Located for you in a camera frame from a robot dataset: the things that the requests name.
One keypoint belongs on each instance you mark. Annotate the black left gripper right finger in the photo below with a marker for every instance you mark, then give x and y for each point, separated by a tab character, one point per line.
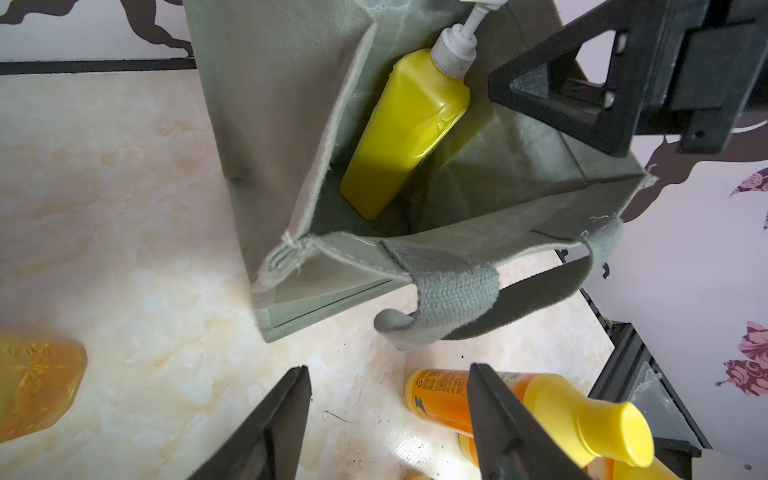
510	443

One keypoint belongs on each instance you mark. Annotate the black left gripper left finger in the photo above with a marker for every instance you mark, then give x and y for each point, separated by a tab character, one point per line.
268	444

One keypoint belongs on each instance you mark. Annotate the green fabric shopping bag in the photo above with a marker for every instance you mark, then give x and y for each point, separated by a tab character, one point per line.
506	217

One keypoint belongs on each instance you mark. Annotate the large orange pump soap bottle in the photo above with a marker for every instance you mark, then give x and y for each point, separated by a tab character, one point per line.
40	377

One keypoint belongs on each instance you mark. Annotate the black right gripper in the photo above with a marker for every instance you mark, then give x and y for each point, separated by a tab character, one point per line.
712	69

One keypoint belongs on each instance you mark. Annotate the yellow pump soap bottle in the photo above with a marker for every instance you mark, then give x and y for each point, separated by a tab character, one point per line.
424	97

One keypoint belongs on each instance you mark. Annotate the orange bottle yellow cap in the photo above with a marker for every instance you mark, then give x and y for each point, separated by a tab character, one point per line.
584	428
608	469

